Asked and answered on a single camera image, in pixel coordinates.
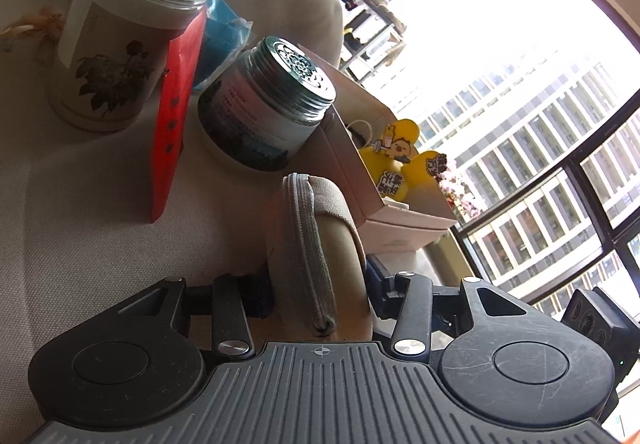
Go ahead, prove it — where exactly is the beige round zip pouch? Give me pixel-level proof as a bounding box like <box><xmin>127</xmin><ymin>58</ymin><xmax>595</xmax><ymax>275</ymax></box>
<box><xmin>256</xmin><ymin>172</ymin><xmax>373</xmax><ymax>342</ymax></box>

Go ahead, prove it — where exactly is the yellow rubber toy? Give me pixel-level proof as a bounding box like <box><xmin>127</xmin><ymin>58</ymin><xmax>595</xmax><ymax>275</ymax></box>
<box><xmin>359</xmin><ymin>119</ymin><xmax>448</xmax><ymax>203</ymax></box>

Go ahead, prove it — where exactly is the blue mask package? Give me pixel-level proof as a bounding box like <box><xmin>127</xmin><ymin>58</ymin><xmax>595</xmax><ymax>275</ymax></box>
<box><xmin>193</xmin><ymin>0</ymin><xmax>253</xmax><ymax>90</ymax></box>

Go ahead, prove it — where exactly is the blue face mask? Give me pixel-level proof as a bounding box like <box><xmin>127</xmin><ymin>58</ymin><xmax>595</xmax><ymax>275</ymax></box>
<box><xmin>346</xmin><ymin>119</ymin><xmax>373</xmax><ymax>149</ymax></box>

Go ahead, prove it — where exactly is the pink cardboard box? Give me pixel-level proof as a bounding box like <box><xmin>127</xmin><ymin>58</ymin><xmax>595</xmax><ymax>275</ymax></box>
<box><xmin>291</xmin><ymin>59</ymin><xmax>456</xmax><ymax>253</ymax></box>

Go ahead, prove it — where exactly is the red paper packet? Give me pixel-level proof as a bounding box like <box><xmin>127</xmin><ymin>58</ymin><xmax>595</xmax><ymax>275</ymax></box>
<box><xmin>151</xmin><ymin>11</ymin><xmax>206</xmax><ymax>222</ymax></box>

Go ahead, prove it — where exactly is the green lid glass jar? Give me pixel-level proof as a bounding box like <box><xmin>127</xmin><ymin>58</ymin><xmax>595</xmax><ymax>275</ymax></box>
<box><xmin>198</xmin><ymin>36</ymin><xmax>336</xmax><ymax>171</ymax></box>

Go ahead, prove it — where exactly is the metal shelf rack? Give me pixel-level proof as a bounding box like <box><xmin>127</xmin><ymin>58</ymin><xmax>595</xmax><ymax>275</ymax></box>
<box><xmin>338</xmin><ymin>0</ymin><xmax>407</xmax><ymax>86</ymax></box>

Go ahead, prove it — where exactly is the white tea canister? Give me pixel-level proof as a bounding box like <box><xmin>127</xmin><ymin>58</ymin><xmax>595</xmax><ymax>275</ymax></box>
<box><xmin>47</xmin><ymin>0</ymin><xmax>206</xmax><ymax>132</ymax></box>

